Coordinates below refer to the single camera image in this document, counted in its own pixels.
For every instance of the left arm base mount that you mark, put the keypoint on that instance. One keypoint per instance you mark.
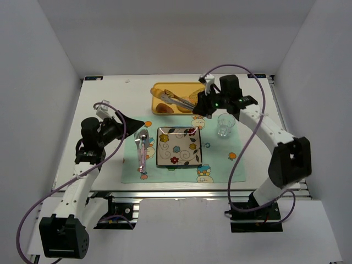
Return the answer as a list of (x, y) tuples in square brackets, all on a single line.
[(122, 213)]

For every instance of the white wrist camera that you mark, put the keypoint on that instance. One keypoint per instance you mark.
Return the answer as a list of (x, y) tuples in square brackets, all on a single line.
[(207, 81), (102, 109)]

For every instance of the sugared orange donut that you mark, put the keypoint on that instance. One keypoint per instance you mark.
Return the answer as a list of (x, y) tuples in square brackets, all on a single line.
[(187, 109)]

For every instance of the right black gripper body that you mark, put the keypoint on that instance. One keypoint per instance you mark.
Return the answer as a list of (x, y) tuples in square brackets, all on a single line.
[(203, 104)]

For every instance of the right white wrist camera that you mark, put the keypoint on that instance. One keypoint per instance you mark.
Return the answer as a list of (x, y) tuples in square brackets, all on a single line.
[(207, 81)]

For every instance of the yellow plastic tray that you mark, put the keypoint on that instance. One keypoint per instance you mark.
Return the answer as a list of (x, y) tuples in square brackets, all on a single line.
[(181, 89)]

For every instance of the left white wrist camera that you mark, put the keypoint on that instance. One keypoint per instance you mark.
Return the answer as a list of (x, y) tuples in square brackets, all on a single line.
[(102, 109)]

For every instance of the spoon with pink handle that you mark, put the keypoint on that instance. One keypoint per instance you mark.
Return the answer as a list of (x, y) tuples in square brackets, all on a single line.
[(143, 167)]

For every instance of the metal serving tongs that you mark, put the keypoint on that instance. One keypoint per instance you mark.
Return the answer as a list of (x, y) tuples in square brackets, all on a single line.
[(171, 98)]

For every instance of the knife with pink handle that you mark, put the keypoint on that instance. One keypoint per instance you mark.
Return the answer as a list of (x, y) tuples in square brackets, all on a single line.
[(145, 145)]

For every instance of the seeded bread slice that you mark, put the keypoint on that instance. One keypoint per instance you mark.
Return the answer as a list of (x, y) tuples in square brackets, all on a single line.
[(193, 97)]

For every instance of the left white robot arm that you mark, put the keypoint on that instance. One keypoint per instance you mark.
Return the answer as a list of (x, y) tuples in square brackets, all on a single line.
[(65, 234)]

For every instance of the fork with pink handle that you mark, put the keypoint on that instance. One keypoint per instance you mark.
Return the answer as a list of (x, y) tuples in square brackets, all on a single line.
[(137, 141)]

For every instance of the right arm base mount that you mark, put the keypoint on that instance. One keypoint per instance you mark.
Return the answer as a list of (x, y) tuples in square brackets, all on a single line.
[(262, 221)]

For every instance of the aluminium table front rail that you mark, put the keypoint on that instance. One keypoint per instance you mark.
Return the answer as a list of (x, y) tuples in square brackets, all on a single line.
[(160, 194)]

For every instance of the striped bread roll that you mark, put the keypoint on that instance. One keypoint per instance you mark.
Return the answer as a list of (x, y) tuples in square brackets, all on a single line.
[(157, 93)]

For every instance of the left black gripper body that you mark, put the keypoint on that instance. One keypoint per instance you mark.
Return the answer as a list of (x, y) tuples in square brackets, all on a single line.
[(121, 124)]

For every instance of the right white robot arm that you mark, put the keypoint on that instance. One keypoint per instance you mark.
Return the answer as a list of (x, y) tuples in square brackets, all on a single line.
[(291, 155)]

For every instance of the square floral ceramic plate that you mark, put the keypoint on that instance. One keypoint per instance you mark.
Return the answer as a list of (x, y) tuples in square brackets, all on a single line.
[(178, 146)]

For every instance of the clear drinking glass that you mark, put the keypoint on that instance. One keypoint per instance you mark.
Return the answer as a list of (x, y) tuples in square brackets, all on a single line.
[(225, 124)]

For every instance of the green cartoon placemat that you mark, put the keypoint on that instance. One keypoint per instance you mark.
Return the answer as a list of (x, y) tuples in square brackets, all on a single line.
[(218, 153)]

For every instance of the reddish brown bread piece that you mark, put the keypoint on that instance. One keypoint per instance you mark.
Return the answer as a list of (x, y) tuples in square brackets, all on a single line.
[(163, 108)]

